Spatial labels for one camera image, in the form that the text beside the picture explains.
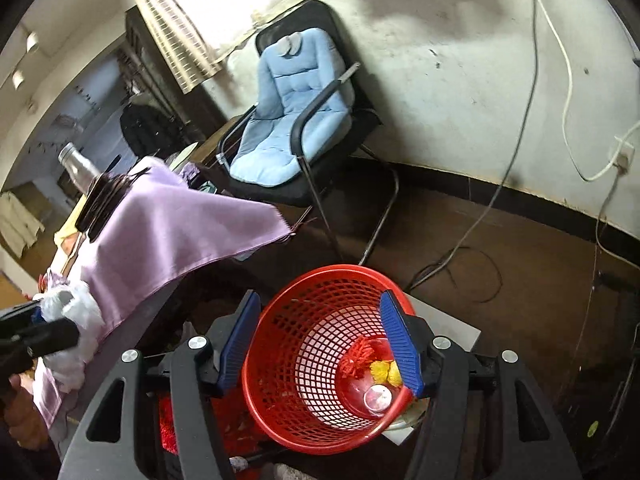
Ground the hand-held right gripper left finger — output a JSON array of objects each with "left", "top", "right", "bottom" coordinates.
[{"left": 60, "top": 290, "right": 263, "bottom": 480}]

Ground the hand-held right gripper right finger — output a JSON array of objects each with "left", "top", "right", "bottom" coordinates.
[{"left": 379, "top": 290, "right": 583, "bottom": 480}]

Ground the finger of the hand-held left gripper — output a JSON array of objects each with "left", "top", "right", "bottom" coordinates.
[
  {"left": 0, "top": 317, "right": 81, "bottom": 363},
  {"left": 0, "top": 302, "right": 45, "bottom": 331}
]

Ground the white plastic bag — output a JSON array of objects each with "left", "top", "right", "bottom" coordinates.
[{"left": 40, "top": 280, "right": 107, "bottom": 392}]

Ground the red mesh basket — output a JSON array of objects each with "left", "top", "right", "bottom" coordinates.
[{"left": 241, "top": 264, "right": 426, "bottom": 453}]

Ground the person's left hand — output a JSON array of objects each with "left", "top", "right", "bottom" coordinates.
[{"left": 7, "top": 374, "right": 48, "bottom": 450}]

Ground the yellow crumpled paper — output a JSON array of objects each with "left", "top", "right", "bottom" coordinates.
[{"left": 369, "top": 359, "right": 404, "bottom": 387}]

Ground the red yarn tassel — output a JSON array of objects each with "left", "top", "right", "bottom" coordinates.
[{"left": 342, "top": 337, "right": 396, "bottom": 383}]

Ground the small round silver lid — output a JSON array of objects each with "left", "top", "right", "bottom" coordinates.
[{"left": 362, "top": 384, "right": 394, "bottom": 414}]

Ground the white floor board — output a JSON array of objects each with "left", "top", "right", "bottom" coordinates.
[{"left": 385, "top": 295, "right": 482, "bottom": 447}]

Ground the red patterned cloth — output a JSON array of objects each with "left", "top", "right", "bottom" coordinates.
[{"left": 159, "top": 394, "right": 273, "bottom": 457}]

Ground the beige hanging towel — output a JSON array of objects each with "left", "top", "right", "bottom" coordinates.
[{"left": 0, "top": 192, "right": 46, "bottom": 257}]

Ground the yellow cloth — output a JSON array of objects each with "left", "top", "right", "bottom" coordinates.
[{"left": 54, "top": 209, "right": 87, "bottom": 247}]

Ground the purple tablecloth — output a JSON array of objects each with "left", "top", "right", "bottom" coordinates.
[{"left": 32, "top": 165, "right": 293, "bottom": 426}]

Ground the dark brown wallet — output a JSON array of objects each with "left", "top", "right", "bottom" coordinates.
[{"left": 75, "top": 170, "right": 152, "bottom": 242}]

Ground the silver metal bottle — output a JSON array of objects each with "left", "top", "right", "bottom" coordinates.
[{"left": 57, "top": 142, "right": 102, "bottom": 197}]

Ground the black office chair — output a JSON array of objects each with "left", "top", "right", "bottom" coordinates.
[{"left": 217, "top": 0, "right": 401, "bottom": 267}]

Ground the black hanging jacket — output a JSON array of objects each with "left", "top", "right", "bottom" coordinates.
[{"left": 120, "top": 102, "right": 182, "bottom": 162}]

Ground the light blue seat cushion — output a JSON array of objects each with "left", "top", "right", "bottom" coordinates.
[{"left": 229, "top": 27, "right": 357, "bottom": 189}]

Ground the checkered beige curtain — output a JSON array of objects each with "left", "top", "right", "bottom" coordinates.
[{"left": 122, "top": 0, "right": 232, "bottom": 95}]

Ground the white wall socket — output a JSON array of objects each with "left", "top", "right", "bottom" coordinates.
[{"left": 612, "top": 132, "right": 640, "bottom": 177}]

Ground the grey cable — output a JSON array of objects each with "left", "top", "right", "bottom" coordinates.
[{"left": 402, "top": 0, "right": 542, "bottom": 294}]

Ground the white cable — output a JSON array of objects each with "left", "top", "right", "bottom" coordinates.
[{"left": 510, "top": 0, "right": 627, "bottom": 184}]

